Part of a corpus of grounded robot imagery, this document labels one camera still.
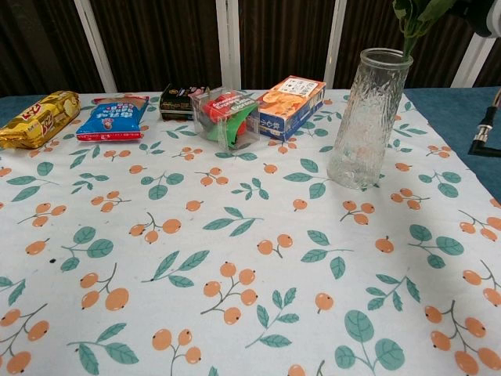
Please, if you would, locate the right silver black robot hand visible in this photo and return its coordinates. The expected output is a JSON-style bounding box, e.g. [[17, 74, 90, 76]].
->
[[449, 0, 501, 39]]

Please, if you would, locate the green plant stem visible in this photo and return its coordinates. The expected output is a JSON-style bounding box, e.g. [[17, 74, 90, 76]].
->
[[392, 0, 457, 64]]

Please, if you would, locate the clear textured glass vase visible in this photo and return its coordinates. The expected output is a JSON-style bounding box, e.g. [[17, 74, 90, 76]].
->
[[326, 47, 415, 191]]

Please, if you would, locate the orange cracker box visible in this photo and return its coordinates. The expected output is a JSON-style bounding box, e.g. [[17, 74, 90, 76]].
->
[[255, 74, 327, 142]]

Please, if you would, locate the clear plastic box red green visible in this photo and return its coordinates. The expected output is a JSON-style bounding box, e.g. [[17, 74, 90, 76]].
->
[[188, 86, 261, 152]]

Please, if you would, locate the dark corrugated screen backdrop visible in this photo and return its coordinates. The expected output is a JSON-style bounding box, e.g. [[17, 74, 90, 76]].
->
[[0, 0, 501, 97]]

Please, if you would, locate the black small box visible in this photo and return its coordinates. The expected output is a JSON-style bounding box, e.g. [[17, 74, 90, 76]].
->
[[158, 82, 209, 122]]

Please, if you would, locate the floral print tablecloth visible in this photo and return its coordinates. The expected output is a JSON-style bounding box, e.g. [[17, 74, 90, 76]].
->
[[0, 89, 501, 376]]

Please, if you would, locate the blue red snack bag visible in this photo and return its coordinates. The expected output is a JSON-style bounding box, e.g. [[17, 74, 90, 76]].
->
[[74, 93, 151, 143]]

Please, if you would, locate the gold snack pack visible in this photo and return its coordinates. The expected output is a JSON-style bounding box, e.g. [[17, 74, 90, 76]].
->
[[0, 90, 81, 150]]

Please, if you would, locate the white screen frame bar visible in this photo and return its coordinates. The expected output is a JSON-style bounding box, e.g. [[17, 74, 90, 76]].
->
[[450, 31, 495, 89], [323, 0, 350, 90], [73, 0, 117, 93], [216, 0, 243, 91]]

